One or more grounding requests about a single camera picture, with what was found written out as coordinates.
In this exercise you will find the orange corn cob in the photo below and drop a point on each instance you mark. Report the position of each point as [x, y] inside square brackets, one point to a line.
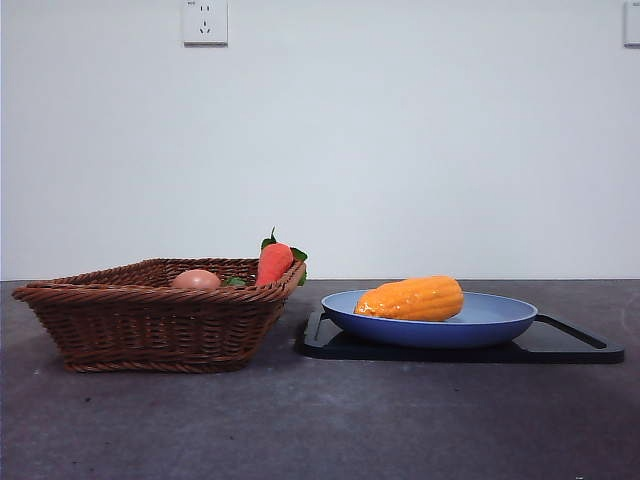
[415, 300]

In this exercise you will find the blue round plate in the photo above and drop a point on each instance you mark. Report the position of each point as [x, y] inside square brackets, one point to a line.
[430, 332]

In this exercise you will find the brown wicker basket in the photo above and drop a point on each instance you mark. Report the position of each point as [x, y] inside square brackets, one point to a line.
[150, 325]

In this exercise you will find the orange carrot with green leaves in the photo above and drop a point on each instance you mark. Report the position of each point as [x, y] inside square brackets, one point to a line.
[272, 262]

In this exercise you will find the green leafy vegetable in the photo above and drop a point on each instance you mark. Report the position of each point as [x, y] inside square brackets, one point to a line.
[235, 281]

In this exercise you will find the brown egg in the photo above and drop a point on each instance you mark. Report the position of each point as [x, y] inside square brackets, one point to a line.
[196, 280]

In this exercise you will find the black rectangular tray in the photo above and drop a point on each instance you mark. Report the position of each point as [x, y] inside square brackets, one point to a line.
[560, 345]

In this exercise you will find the white wall socket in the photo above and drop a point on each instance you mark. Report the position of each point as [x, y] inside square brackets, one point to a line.
[205, 25]

